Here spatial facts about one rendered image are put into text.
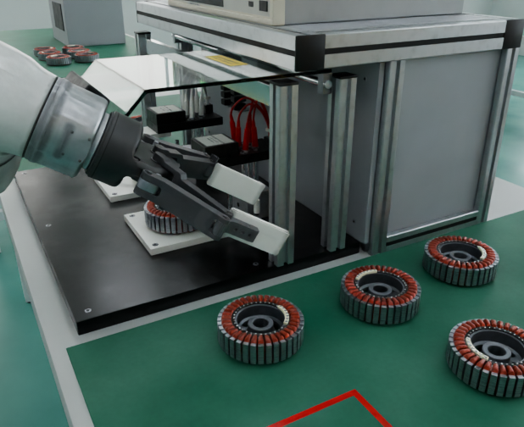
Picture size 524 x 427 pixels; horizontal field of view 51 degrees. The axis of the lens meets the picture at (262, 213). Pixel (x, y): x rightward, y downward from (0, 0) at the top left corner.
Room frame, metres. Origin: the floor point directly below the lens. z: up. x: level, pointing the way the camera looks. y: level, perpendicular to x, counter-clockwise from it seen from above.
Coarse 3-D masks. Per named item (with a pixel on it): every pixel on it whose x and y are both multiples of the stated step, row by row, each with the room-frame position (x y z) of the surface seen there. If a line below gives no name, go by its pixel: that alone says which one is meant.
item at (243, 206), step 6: (264, 192) 0.92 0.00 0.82; (234, 198) 0.95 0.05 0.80; (264, 198) 0.92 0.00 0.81; (234, 204) 0.95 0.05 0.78; (240, 204) 0.93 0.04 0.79; (246, 204) 0.91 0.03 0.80; (252, 204) 0.91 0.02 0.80; (264, 204) 0.92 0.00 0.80; (246, 210) 0.91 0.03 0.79; (252, 210) 0.91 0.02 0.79; (264, 210) 0.92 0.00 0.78; (258, 216) 0.92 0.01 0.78; (264, 216) 0.92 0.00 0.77
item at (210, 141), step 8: (200, 136) 0.94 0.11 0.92; (208, 136) 0.94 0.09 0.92; (216, 136) 0.94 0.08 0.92; (224, 136) 0.94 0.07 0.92; (192, 144) 0.92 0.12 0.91; (200, 144) 0.90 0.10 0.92; (208, 144) 0.89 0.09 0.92; (216, 144) 0.89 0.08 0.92; (224, 144) 0.89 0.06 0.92; (232, 144) 0.90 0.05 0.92; (208, 152) 0.88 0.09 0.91; (216, 152) 0.89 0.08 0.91; (224, 152) 0.89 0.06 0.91; (232, 152) 0.90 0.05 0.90; (240, 152) 0.91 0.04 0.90; (248, 152) 0.92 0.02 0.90; (256, 152) 0.92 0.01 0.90; (264, 152) 0.93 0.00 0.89; (224, 160) 0.89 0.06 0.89; (232, 160) 0.90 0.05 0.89; (240, 160) 0.90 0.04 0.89; (248, 160) 0.91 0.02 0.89; (256, 160) 0.92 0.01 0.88; (248, 168) 0.95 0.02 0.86; (256, 168) 0.93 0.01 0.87; (248, 176) 0.95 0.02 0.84; (256, 176) 0.93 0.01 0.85
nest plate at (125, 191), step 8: (128, 176) 1.10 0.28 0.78; (104, 184) 1.06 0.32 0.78; (120, 184) 1.06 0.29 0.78; (128, 184) 1.06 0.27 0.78; (136, 184) 1.06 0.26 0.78; (104, 192) 1.03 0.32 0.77; (112, 192) 1.01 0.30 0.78; (120, 192) 1.01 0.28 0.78; (128, 192) 1.01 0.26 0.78; (112, 200) 0.99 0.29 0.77; (120, 200) 1.00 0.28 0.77
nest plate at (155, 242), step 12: (132, 216) 0.90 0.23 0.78; (144, 216) 0.90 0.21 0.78; (132, 228) 0.87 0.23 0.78; (144, 228) 0.86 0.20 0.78; (144, 240) 0.81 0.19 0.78; (156, 240) 0.81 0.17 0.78; (168, 240) 0.81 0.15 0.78; (180, 240) 0.81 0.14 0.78; (192, 240) 0.82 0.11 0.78; (204, 240) 0.83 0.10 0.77; (156, 252) 0.78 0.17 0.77
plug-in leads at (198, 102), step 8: (192, 88) 1.14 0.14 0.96; (184, 96) 1.18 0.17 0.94; (192, 96) 1.14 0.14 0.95; (200, 96) 1.15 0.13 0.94; (208, 96) 1.20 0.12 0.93; (184, 104) 1.15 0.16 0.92; (192, 104) 1.14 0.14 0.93; (200, 104) 1.15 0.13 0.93; (208, 104) 1.19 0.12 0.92; (192, 112) 1.13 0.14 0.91; (200, 112) 1.15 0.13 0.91; (208, 112) 1.18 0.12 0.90
